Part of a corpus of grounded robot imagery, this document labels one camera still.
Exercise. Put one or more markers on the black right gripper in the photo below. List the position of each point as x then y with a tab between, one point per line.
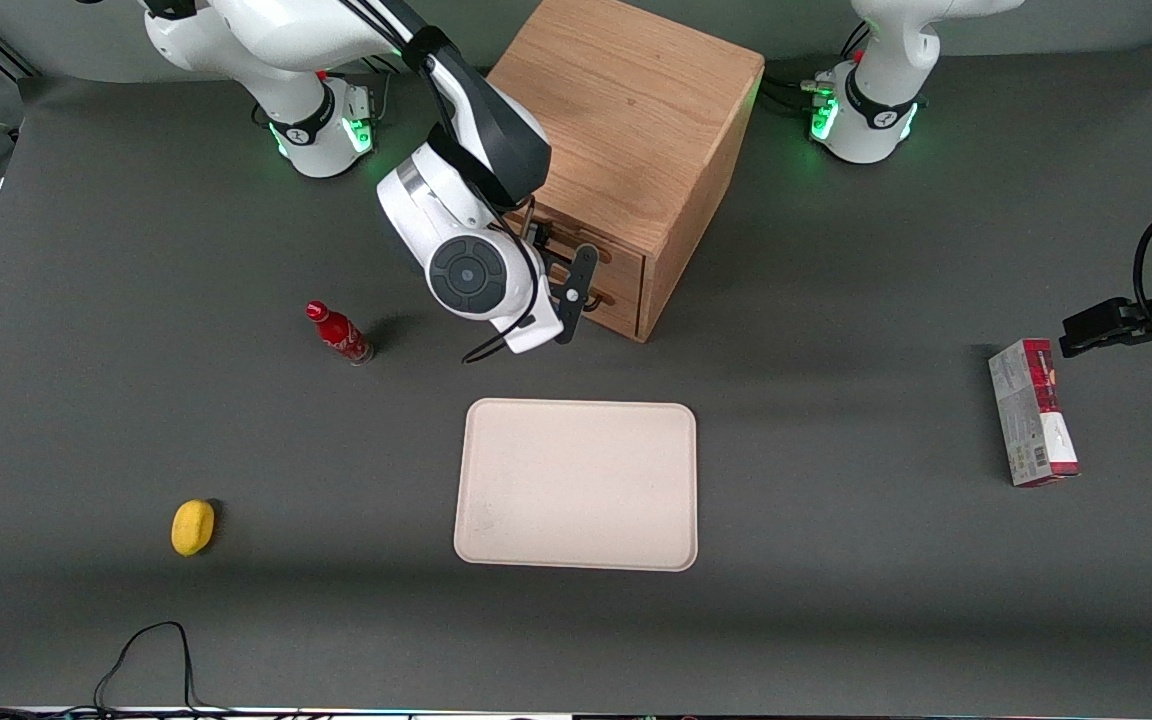
540	243

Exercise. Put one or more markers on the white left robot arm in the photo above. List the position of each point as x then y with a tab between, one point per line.
886	60

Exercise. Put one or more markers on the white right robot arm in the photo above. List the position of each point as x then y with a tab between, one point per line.
416	210

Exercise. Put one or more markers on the wooden drawer cabinet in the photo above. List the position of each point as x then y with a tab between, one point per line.
636	100

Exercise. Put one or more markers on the red and grey carton box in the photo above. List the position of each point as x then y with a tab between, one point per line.
1031	420

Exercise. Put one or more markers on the red soda bottle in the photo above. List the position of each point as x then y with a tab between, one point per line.
339	333

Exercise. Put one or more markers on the beige rectangular tray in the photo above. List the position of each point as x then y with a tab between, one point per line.
576	485

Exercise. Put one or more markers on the grey table mat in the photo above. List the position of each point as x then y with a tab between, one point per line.
836	620

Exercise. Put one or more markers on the yellow lemon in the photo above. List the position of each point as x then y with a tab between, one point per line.
192	527

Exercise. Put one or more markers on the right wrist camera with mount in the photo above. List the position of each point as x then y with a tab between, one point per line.
576	290

